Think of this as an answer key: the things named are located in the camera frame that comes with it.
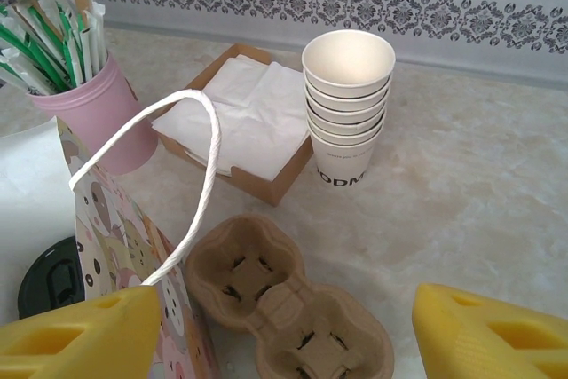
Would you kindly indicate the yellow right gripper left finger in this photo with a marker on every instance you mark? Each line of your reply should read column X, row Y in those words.
column 80, row 339

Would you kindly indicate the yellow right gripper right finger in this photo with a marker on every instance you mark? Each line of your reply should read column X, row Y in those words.
column 488, row 339

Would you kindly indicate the black lidded paper coffee cup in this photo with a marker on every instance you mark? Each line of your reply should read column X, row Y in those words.
column 49, row 281

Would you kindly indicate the cartoon animal print paper bag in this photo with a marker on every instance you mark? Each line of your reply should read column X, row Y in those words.
column 120, row 237

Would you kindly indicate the pink plastic straw holder cup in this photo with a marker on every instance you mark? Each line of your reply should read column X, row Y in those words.
column 111, row 121

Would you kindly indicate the brown pulp cup carrier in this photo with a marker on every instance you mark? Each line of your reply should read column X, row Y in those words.
column 288, row 299

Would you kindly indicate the white paper cup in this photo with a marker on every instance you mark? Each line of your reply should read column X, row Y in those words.
column 381, row 91
column 375, row 132
column 346, row 161
column 377, row 120
column 348, row 59
column 379, row 106

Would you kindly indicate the white napkins in cardboard holder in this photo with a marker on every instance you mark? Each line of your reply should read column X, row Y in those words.
column 284, row 183

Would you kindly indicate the white paper napkins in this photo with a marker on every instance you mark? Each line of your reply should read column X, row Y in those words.
column 257, row 112

